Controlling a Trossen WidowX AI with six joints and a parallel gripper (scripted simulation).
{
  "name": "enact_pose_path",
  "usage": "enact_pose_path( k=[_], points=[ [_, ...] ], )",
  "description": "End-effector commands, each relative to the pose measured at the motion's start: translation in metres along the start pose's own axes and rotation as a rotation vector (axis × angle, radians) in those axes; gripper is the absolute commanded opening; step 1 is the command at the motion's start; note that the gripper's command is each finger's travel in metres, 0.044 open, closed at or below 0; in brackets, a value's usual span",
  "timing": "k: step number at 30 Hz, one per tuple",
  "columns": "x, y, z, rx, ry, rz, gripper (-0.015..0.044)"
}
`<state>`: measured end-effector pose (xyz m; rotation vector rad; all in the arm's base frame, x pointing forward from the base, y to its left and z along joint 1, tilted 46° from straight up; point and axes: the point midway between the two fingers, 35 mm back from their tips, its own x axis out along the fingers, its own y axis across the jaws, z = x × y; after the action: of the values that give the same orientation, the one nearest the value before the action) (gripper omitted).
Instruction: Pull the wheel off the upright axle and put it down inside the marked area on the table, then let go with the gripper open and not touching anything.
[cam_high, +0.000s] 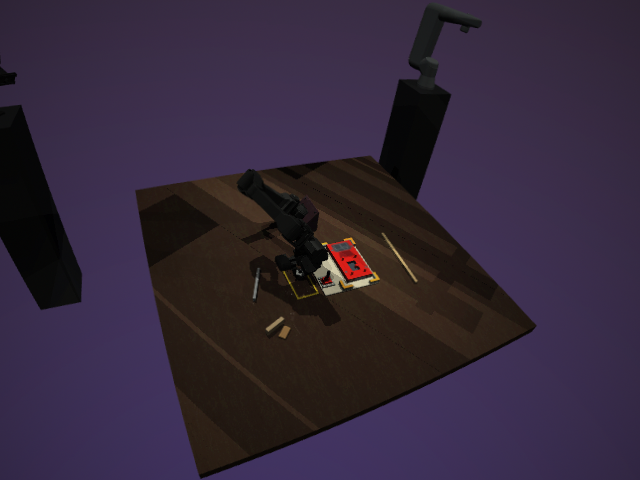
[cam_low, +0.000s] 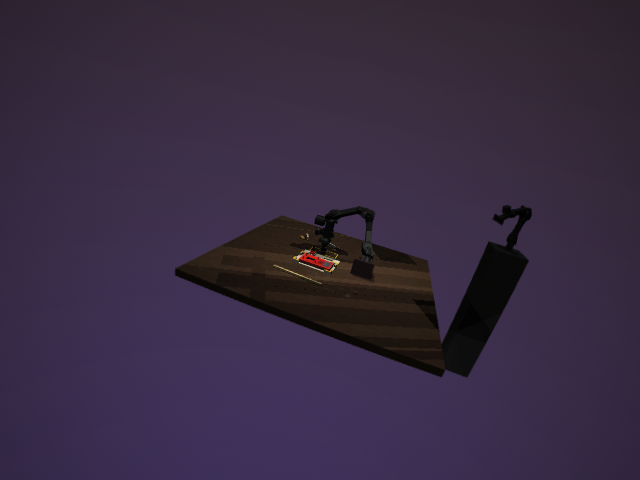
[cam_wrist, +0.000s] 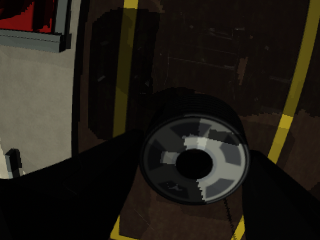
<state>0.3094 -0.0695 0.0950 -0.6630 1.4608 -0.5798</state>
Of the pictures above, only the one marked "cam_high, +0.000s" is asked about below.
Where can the tan thin rod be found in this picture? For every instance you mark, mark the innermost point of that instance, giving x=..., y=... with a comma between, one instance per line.
x=399, y=258

